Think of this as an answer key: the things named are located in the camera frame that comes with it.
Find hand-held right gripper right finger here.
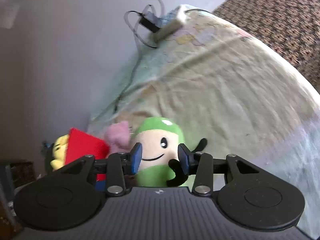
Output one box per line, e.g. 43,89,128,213
177,144,260,197

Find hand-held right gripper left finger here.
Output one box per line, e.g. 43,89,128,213
59,142,143,197

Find pale pink plush toy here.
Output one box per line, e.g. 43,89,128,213
104,120,133,154

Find green plush toy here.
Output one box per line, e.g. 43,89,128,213
131,116,208,188

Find red cardboard box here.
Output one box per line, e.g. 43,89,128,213
64,127,110,190

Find yellow tiger plush toy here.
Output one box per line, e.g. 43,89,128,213
50,135,70,172

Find printed bed sheet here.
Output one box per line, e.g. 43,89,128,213
87,4,320,239

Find white power strip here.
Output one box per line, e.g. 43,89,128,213
154,5,188,43

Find black charger adapter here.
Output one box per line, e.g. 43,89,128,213
140,11,160,33

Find brown patterned cloth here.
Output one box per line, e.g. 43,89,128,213
212,0,320,93

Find black charger cable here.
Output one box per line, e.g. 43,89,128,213
114,4,163,113

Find black power strip cord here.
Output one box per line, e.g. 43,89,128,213
186,8,214,14

